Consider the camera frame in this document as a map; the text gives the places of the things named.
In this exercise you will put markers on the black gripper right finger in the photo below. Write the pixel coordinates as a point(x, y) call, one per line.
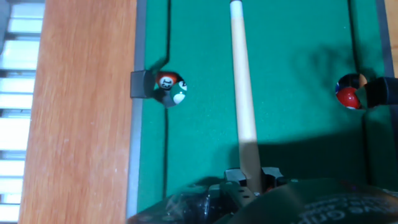
point(273, 177)

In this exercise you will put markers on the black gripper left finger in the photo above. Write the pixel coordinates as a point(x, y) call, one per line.
point(237, 183)

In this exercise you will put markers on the wooden pool cue black butt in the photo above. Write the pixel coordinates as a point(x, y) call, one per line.
point(244, 93)

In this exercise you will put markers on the mini green felt pool table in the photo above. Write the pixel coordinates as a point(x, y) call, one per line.
point(202, 140)

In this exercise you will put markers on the green white pool ball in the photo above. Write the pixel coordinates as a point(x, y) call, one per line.
point(178, 93)

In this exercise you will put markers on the red pool ball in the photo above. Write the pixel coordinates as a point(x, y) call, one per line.
point(348, 97)

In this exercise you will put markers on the dark blue pool ball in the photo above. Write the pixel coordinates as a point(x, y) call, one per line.
point(347, 81)

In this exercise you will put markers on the glossy orange wooden board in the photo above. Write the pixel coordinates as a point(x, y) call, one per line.
point(77, 124)

